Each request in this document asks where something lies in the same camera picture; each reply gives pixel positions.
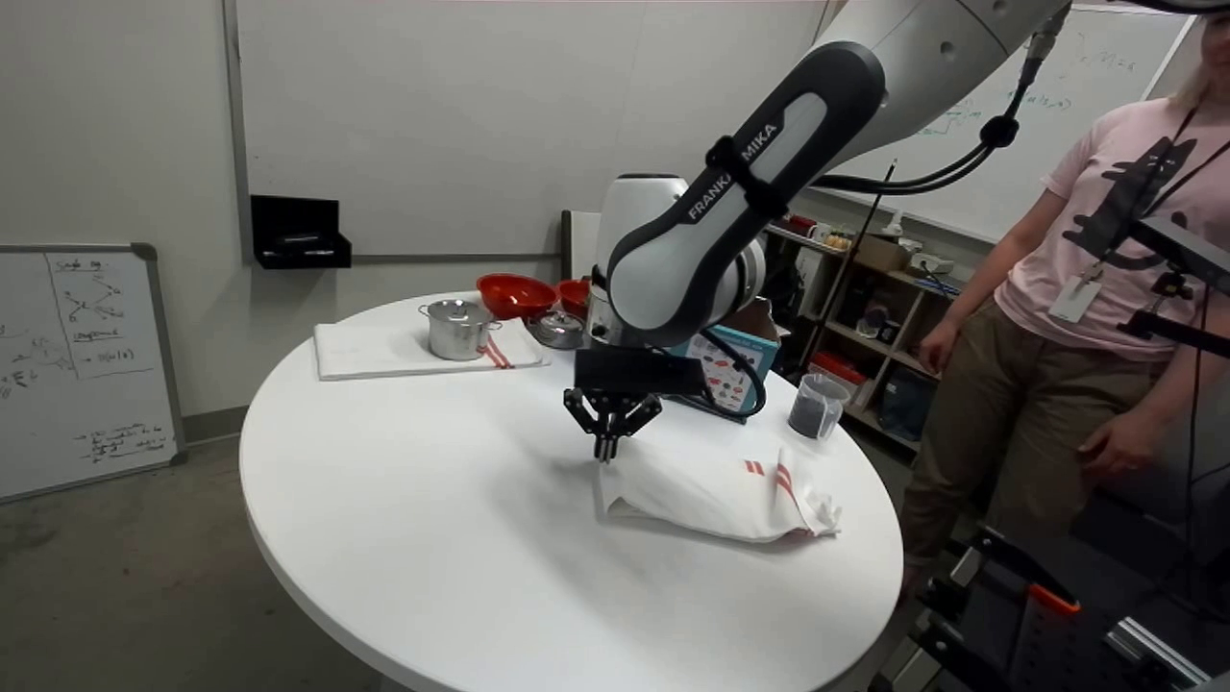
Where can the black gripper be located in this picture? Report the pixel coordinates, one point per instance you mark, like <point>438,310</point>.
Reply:
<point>620,388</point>

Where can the white towel red stripes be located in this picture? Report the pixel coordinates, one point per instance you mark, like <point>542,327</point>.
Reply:
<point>745,485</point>

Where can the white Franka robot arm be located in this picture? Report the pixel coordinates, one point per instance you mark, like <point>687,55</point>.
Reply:
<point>878,76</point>

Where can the metal strainer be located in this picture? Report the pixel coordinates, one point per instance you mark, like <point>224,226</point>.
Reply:
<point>554,331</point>

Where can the blue cardboard toy box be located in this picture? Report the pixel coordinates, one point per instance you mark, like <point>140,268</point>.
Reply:
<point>734,367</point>

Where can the red plastic bowl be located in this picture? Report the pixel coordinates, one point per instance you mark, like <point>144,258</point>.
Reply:
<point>513,297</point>

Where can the white round table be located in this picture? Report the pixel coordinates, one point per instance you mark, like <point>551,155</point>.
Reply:
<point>446,531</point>

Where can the small metal pot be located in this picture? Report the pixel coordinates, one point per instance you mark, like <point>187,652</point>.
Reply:
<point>454,327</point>

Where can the clear measuring cup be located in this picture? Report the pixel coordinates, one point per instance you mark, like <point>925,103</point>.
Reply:
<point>819,405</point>

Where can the wooden shelf unit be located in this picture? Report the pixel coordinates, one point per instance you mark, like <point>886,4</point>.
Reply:
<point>859,305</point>

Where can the person in pink shirt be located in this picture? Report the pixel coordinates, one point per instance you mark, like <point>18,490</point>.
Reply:
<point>1043,392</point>

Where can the small whiteboard on floor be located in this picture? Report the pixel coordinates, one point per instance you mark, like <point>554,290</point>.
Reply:
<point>87,379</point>

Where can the black case on wall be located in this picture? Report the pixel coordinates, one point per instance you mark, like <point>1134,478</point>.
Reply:
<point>296,231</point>

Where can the large wall whiteboard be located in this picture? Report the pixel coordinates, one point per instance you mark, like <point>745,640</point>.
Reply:
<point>1100,59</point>

